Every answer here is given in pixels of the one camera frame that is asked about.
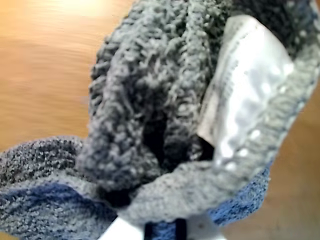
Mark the grey terry cloth towel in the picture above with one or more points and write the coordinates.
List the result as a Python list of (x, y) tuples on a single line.
[(155, 100)]

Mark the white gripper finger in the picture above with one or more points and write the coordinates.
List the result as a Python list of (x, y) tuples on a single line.
[(205, 227)]

